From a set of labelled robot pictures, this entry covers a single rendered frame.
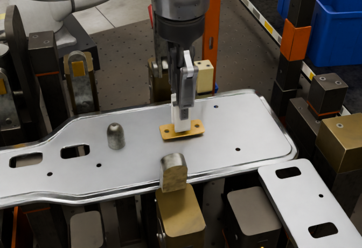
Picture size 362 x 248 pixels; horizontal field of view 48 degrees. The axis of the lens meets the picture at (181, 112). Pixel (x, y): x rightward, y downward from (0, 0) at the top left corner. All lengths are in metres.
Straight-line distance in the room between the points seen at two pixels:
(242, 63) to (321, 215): 0.95
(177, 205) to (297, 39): 0.49
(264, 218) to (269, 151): 0.14
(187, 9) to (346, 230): 0.41
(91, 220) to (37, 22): 0.89
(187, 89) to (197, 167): 0.15
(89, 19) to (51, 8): 2.06
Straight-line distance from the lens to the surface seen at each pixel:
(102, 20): 3.45
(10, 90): 0.85
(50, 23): 1.46
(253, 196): 0.72
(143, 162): 0.73
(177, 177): 0.60
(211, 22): 0.84
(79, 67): 0.84
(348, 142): 0.74
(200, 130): 0.78
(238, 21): 1.85
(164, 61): 0.85
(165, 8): 0.60
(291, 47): 0.94
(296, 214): 0.68
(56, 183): 0.73
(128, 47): 1.65
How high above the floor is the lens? 1.53
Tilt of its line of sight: 40 degrees down
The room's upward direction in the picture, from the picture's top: straight up
